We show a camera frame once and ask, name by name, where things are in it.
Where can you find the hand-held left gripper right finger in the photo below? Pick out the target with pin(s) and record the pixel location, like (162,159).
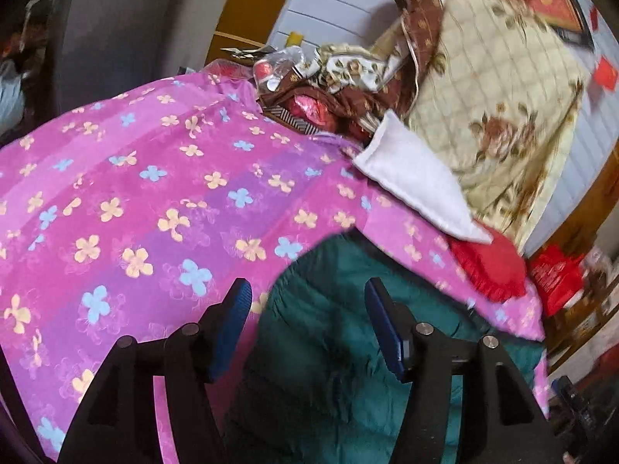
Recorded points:
(387,328)

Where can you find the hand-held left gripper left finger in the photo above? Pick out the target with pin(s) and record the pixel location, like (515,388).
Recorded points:
(231,328)

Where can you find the green puffer jacket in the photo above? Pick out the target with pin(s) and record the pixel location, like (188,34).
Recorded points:
(329,309)

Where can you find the red frilled cushion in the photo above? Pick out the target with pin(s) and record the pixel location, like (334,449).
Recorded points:
(493,261)

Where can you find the red shopping bag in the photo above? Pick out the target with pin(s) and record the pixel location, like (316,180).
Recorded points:
(556,275)

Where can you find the pink floral bedsheet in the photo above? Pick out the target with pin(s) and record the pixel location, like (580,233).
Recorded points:
(145,203)

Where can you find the white folded cloth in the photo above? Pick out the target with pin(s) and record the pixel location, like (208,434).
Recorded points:
(416,174)

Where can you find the brown wooden furniture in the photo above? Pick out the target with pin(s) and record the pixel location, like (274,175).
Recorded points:
(599,212)

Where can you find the brown floral cloth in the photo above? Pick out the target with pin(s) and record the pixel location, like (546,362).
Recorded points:
(353,92)

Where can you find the cream floral quilt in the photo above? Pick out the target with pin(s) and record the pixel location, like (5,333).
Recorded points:
(493,82)

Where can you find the white plastic bag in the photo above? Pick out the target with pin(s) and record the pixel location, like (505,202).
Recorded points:
(9,94)

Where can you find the orange wooden panel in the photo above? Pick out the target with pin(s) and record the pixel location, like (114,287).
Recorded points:
(246,5)

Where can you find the small red wall paper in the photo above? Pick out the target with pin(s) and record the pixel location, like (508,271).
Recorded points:
(607,72)

